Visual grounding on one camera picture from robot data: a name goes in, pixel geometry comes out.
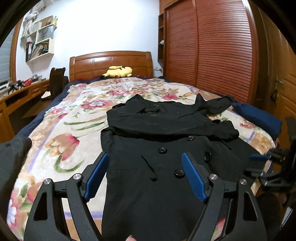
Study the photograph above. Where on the grey window blind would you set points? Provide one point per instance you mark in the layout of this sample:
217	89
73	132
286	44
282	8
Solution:
5	52

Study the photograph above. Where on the dark grey folded garment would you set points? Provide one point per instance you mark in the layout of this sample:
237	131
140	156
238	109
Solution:
12	159

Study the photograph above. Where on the yellow plush toy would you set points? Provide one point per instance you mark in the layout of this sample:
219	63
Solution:
117	72

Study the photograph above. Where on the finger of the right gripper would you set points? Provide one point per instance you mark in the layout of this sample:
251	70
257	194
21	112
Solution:
267	179
269	156

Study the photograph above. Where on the wooden bed headboard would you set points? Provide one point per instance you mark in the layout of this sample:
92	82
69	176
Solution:
88	66

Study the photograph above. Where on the person's right hand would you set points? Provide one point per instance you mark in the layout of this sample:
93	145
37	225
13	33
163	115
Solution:
280	199

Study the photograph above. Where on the louvered wooden wardrobe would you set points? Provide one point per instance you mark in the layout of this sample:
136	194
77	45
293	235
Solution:
211	45

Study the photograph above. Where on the black double-breasted coat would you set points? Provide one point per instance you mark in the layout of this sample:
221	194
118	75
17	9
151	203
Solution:
148	194

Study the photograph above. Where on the floral bed blanket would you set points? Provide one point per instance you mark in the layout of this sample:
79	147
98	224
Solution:
66	137

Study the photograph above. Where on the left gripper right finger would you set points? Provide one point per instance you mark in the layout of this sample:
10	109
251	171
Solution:
243	220

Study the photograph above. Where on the red basket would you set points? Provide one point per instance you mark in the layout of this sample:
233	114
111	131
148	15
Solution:
28	82

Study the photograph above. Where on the folded navy blue garment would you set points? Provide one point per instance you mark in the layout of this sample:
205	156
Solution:
260	118

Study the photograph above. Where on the person's left hand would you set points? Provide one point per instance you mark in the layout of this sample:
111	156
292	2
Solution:
130	238

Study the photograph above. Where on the white wall shelf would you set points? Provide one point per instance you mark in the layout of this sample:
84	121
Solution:
39	36

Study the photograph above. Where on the wooden desk with cabinets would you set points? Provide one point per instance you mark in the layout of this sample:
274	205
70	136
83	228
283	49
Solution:
16	106

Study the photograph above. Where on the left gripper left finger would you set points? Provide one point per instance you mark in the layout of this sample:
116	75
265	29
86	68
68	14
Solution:
47	220

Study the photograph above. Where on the dark wooden chair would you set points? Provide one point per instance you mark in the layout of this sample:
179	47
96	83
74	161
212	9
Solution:
56	85

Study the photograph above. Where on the wooden room door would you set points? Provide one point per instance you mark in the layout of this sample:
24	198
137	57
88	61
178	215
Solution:
281	76

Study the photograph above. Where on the metal door handle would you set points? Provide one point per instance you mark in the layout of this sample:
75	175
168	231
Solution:
275	94

